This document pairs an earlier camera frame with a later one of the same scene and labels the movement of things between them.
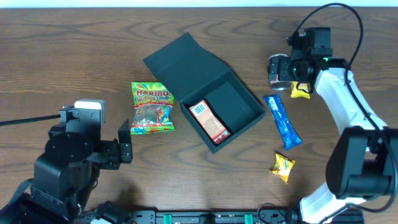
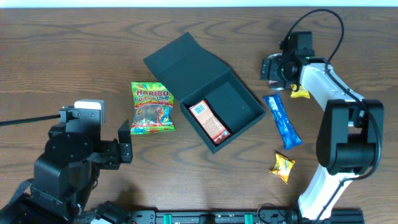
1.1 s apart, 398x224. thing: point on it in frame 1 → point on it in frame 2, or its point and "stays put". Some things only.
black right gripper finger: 273,68 → 265,72
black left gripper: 125,147 stays put
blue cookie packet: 290,135 stays put
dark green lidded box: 195,75 stays put
